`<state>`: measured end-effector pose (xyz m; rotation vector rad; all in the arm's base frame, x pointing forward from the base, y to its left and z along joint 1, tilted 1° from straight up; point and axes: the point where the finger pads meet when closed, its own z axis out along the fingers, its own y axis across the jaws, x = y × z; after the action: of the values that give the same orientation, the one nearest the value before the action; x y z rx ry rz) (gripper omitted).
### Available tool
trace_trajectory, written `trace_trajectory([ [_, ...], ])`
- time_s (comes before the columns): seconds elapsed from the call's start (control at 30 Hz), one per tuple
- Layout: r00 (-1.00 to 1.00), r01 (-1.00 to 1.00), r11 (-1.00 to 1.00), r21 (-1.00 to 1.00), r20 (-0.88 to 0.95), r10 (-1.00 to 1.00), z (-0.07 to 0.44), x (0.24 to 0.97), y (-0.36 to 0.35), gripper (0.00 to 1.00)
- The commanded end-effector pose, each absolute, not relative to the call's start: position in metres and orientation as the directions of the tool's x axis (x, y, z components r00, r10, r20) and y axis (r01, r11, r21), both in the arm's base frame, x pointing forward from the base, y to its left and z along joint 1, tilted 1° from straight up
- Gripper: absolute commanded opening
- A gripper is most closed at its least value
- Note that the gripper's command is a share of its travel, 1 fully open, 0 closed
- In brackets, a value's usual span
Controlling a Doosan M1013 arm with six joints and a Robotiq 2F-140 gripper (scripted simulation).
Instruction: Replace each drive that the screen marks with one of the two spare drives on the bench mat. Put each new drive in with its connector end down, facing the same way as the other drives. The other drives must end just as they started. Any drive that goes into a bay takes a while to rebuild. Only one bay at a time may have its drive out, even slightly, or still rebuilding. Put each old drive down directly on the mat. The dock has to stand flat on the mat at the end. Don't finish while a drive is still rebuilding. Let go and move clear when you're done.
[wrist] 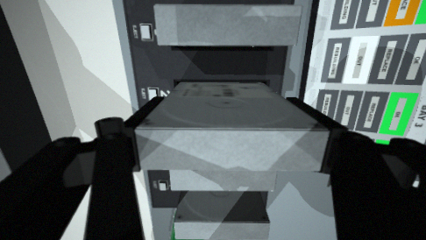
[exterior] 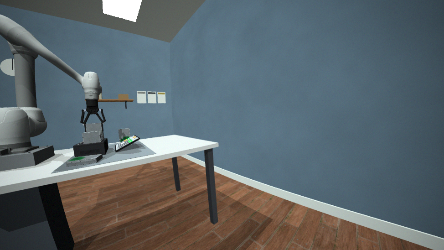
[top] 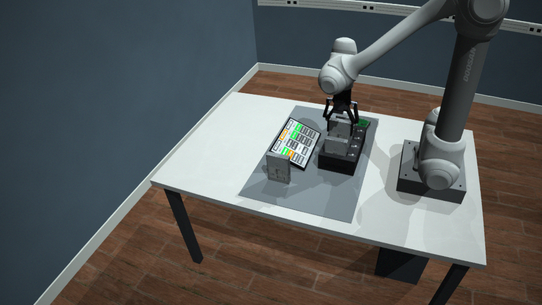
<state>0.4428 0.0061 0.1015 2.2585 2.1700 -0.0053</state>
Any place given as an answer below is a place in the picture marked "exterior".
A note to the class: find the grey flat mat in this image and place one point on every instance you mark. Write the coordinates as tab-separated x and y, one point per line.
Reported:
134	150

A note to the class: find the black status display screen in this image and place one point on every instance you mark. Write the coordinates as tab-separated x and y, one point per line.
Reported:
126	143

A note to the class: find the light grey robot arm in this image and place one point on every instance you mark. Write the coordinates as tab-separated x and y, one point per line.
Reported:
18	124

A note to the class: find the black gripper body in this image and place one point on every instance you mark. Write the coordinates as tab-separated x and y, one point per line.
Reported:
92	104

